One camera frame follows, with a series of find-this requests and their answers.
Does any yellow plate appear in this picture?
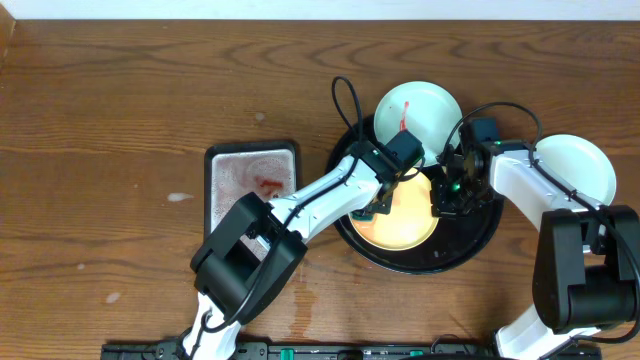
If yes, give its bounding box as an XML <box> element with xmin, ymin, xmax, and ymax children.
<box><xmin>350</xmin><ymin>170</ymin><xmax>438</xmax><ymax>251</ymax></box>

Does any mint plate with long stain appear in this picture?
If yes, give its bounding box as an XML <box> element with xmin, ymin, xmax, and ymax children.
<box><xmin>373</xmin><ymin>81</ymin><xmax>463</xmax><ymax>167</ymax></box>

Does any green and yellow sponge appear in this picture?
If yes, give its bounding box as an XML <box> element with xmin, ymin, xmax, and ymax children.
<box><xmin>350</xmin><ymin>211</ymin><xmax>374</xmax><ymax>222</ymax></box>

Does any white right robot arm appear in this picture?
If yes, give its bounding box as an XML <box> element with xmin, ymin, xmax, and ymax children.
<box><xmin>433</xmin><ymin>141</ymin><xmax>639</xmax><ymax>359</ymax></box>

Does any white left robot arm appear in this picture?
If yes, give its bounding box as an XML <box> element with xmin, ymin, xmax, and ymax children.
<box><xmin>182</xmin><ymin>141</ymin><xmax>420</xmax><ymax>359</ymax></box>

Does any black round tray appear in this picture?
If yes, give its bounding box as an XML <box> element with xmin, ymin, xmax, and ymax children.
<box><xmin>325</xmin><ymin>114</ymin><xmax>505</xmax><ymax>276</ymax></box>

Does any black rectangular soapy tray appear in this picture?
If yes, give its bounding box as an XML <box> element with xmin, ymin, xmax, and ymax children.
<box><xmin>204</xmin><ymin>140</ymin><xmax>298</xmax><ymax>236</ymax></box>

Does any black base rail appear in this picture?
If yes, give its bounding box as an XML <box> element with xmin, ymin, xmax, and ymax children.
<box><xmin>100</xmin><ymin>339</ymin><xmax>499</xmax><ymax>360</ymax></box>

